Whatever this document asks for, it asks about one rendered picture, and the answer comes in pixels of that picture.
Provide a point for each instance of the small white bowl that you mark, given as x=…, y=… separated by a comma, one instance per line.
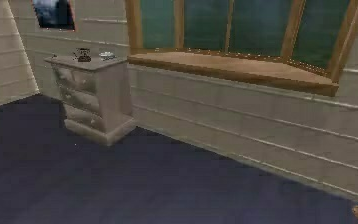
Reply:
x=106, y=55

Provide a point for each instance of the dark framed wall picture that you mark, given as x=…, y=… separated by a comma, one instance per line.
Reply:
x=54, y=14

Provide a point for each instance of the pale grey chest of drawers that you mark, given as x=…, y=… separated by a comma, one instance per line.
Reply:
x=97, y=93

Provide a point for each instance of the wooden framed bay window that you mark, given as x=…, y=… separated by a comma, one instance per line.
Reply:
x=240, y=40

